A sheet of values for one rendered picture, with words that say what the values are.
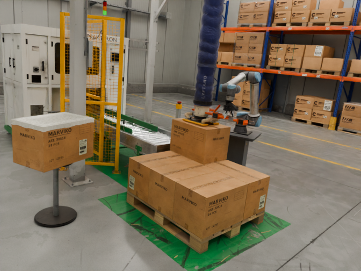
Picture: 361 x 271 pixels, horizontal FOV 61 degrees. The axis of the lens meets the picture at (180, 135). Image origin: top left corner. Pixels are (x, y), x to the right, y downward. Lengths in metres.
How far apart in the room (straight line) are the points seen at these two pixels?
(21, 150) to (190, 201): 1.56
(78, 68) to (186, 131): 1.47
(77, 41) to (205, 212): 2.41
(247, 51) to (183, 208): 9.45
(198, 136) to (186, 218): 0.98
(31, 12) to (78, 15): 8.42
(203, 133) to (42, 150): 1.63
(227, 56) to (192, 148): 9.09
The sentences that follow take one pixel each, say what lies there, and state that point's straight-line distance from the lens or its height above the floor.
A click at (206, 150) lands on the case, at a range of 3.42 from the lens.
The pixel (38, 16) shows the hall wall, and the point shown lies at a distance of 12.34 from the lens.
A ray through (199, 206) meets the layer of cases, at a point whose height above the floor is 0.43.
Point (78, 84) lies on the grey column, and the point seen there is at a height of 1.27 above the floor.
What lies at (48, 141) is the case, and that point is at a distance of 2.82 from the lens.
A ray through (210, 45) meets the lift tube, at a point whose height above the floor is 1.83.
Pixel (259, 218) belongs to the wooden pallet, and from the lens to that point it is 3.54.
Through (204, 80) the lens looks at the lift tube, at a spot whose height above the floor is 1.45.
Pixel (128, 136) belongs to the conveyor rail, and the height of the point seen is 0.57.
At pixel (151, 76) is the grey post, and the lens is 7.09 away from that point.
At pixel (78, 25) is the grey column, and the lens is 3.88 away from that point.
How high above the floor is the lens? 1.65
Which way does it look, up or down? 14 degrees down
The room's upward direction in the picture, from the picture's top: 5 degrees clockwise
